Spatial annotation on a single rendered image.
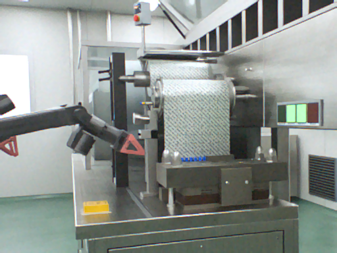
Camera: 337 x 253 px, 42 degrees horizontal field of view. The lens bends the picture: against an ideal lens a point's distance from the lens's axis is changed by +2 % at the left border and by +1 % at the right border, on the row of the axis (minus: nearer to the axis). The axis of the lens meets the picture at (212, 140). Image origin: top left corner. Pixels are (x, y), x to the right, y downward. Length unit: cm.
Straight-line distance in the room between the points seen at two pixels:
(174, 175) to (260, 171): 28
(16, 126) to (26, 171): 573
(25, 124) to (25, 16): 587
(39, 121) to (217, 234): 61
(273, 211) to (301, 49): 49
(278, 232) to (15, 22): 621
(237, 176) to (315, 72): 39
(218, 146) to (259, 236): 37
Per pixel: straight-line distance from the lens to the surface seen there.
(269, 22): 157
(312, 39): 124
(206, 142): 152
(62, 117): 138
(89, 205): 135
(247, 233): 135
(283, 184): 180
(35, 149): 704
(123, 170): 181
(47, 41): 711
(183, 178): 130
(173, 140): 149
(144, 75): 176
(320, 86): 119
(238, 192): 134
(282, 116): 136
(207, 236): 130
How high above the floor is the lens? 118
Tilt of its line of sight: 3 degrees down
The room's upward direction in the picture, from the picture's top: 1 degrees counter-clockwise
